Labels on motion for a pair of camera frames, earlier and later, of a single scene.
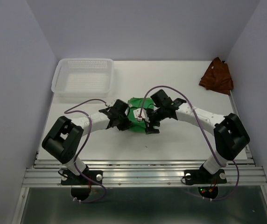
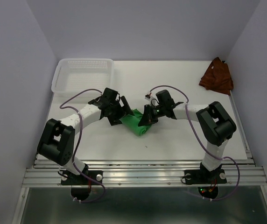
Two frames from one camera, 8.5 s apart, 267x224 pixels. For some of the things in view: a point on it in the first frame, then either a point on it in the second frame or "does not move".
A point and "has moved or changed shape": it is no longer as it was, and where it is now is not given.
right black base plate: (202, 176) does not move
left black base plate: (68, 178) does not move
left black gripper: (125, 126) to (114, 120)
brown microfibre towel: (216, 77) does not move
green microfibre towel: (137, 125) has moved or changed shape
